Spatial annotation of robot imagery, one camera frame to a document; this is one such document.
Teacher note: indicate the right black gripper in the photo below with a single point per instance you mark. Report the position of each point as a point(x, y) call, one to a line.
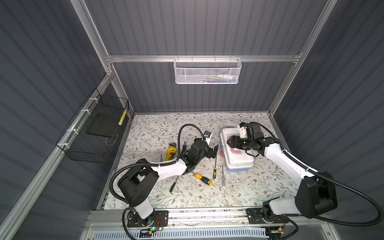
point(234, 141)

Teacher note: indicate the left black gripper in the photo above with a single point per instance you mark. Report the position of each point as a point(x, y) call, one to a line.
point(214, 152)

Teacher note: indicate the white blue tool box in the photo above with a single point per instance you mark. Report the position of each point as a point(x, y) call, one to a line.
point(235, 160)

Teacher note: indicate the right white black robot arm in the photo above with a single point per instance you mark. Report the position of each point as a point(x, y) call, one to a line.
point(315, 195)

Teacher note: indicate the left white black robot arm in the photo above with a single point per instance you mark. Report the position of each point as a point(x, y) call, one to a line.
point(137, 183)

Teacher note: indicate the slim yellow black screwdriver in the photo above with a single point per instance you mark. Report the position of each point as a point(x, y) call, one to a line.
point(215, 168)

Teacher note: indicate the stubby black orange screwdriver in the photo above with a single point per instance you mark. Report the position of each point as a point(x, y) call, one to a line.
point(184, 148)

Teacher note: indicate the yellow pipe wrench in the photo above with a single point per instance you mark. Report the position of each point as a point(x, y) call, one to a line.
point(171, 151)

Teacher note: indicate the thin black screwdriver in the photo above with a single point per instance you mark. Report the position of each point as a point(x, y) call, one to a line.
point(174, 184)

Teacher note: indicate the floral table mat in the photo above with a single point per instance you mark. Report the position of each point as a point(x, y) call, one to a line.
point(149, 138)

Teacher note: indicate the pens in white basket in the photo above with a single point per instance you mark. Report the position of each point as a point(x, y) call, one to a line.
point(224, 79)

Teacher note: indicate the yellow marker pen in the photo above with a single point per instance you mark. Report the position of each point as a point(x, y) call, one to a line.
point(122, 117)

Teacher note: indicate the black pad in basket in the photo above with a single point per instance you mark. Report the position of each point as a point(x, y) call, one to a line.
point(104, 125)

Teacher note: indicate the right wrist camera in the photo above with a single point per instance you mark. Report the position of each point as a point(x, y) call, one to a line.
point(243, 127)

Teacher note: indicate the clear handled screwdriver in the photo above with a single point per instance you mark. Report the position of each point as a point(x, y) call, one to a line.
point(223, 178)

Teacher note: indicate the yellow black handled screwdriver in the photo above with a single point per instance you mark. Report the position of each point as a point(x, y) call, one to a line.
point(203, 179)

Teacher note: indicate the white wire mesh basket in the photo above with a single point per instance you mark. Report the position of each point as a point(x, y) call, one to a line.
point(188, 70)

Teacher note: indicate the black wire basket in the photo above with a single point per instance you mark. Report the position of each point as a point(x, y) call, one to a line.
point(80, 146)

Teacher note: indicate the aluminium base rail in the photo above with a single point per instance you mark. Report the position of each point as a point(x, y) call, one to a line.
point(186, 218)

